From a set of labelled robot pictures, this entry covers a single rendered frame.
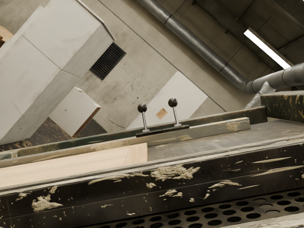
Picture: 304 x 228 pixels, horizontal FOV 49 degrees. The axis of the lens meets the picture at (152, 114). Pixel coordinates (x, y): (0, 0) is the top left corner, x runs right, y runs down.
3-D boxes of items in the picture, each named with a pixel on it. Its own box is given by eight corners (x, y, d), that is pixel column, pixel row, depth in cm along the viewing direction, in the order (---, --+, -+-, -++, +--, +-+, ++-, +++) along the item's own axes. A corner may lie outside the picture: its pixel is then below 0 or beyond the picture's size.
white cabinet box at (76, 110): (55, 115, 659) (79, 87, 657) (77, 135, 657) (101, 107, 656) (47, 116, 614) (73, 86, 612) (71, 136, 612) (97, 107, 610)
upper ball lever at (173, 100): (173, 132, 126) (167, 101, 132) (183, 130, 126) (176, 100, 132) (173, 128, 123) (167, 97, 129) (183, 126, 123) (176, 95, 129)
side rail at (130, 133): (26, 171, 152) (22, 148, 152) (264, 129, 153) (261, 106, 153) (22, 174, 146) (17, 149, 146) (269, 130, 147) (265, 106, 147)
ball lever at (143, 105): (142, 138, 126) (137, 106, 132) (152, 136, 126) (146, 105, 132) (141, 134, 122) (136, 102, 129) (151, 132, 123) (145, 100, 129)
